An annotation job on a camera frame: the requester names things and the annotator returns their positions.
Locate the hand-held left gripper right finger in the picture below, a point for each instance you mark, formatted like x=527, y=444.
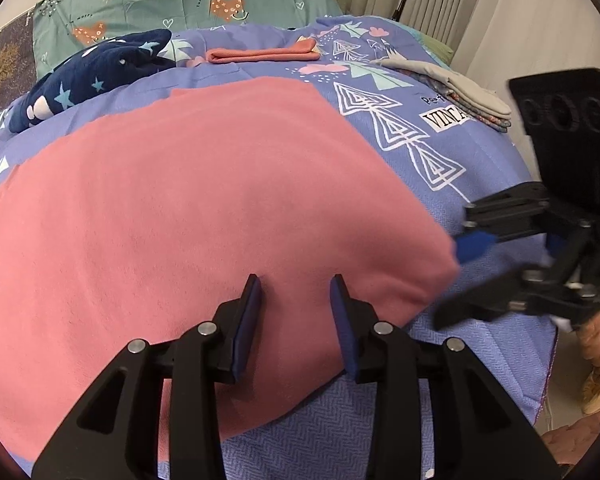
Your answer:
x=342, y=330

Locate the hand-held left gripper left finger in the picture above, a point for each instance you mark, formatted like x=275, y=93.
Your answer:
x=245, y=330

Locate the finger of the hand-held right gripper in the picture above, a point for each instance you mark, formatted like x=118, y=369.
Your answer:
x=472, y=247
x=480, y=305

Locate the pink long-sleeved shirt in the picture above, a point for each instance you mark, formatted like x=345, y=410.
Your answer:
x=205, y=185

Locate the folded floral cloth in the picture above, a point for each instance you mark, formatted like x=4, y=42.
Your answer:
x=485, y=121

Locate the purple printed blanket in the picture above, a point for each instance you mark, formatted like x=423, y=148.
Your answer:
x=430, y=150

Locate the folded grey cloth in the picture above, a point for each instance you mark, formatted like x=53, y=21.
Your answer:
x=445, y=77

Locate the person's pink quilted clothing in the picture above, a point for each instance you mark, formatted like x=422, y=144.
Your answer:
x=570, y=435

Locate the light green pillow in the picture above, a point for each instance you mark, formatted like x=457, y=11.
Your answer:
x=437, y=47

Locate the pale pleated curtain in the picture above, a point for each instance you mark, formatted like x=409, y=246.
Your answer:
x=480, y=0

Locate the folded orange cloth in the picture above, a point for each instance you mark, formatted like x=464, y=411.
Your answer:
x=260, y=54

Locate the navy star-print cloth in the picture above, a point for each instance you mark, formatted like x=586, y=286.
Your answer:
x=95, y=70

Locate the dark tree-print pillow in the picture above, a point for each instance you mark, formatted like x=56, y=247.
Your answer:
x=5, y=60

